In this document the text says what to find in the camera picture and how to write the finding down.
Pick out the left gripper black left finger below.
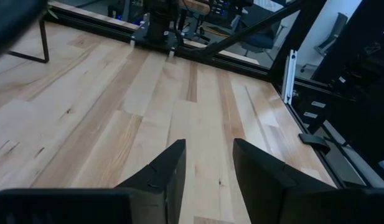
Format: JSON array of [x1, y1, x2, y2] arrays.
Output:
[[0, 139, 187, 224]]

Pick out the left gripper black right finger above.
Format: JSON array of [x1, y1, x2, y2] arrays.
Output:
[[232, 138, 384, 224]]

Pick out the grey office chair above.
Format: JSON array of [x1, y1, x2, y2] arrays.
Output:
[[300, 12, 349, 74]]

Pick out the black equipment cabinet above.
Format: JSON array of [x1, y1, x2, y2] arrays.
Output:
[[291, 0, 384, 166]]

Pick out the white metal bracket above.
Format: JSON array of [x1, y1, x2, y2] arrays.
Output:
[[281, 49, 297, 106]]

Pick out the black plastic clamp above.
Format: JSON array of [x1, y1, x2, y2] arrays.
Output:
[[298, 133, 331, 154]]

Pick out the dark blue office chair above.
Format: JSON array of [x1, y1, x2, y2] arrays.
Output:
[[232, 6, 286, 60]]

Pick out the thin black metal stand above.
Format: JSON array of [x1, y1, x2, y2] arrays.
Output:
[[7, 18, 50, 64]]

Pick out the dark blurred rounded object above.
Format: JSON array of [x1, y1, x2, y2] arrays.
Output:
[[0, 0, 49, 62]]

